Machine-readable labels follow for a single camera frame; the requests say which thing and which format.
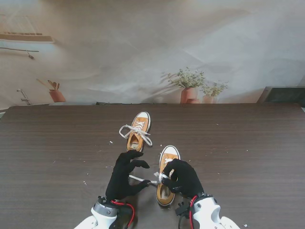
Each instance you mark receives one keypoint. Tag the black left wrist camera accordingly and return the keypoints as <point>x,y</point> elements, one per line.
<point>125,212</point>

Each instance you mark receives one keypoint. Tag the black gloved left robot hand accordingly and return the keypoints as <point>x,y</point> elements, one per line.
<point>119,181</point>

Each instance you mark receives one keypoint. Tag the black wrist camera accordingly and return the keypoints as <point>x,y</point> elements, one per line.
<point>183,208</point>
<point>125,212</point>

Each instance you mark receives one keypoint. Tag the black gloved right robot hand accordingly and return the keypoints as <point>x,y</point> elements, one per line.
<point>188,179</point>

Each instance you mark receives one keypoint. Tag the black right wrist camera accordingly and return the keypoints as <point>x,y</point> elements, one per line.
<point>183,208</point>

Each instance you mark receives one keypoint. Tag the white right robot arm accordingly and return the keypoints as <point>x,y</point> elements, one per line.
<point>209,212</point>

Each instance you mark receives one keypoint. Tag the yellow canvas sneaker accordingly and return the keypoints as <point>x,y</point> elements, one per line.
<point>164,198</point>
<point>135,130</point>

